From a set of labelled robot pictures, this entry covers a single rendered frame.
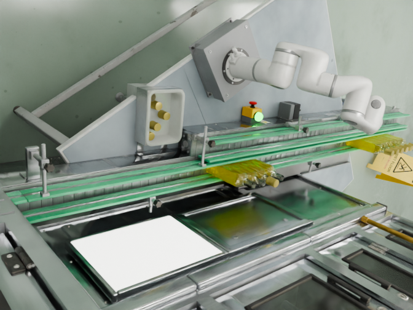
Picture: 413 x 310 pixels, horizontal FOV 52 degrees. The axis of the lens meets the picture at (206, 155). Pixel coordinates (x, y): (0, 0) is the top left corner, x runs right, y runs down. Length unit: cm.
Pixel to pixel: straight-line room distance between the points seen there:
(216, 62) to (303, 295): 96
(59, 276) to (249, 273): 83
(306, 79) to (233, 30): 41
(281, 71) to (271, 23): 58
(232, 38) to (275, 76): 31
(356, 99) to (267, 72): 34
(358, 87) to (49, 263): 124
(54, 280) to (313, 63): 120
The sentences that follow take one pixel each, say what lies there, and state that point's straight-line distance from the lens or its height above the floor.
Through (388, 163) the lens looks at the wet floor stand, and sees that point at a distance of 501.
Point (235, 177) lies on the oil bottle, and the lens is 172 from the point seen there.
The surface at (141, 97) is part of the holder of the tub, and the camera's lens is 168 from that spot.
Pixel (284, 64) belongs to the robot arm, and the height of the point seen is 116.
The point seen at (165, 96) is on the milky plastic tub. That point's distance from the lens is 176.
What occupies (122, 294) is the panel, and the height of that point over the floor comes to 132.
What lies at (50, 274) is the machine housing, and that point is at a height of 163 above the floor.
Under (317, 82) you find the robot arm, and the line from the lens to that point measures 160.
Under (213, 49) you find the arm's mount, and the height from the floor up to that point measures 85.
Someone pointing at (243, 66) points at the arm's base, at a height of 96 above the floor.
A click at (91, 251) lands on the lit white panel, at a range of 143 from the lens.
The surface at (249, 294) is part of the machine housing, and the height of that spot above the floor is 148.
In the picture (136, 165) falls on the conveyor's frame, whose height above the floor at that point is 88.
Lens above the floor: 219
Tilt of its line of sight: 46 degrees down
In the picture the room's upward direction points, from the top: 115 degrees clockwise
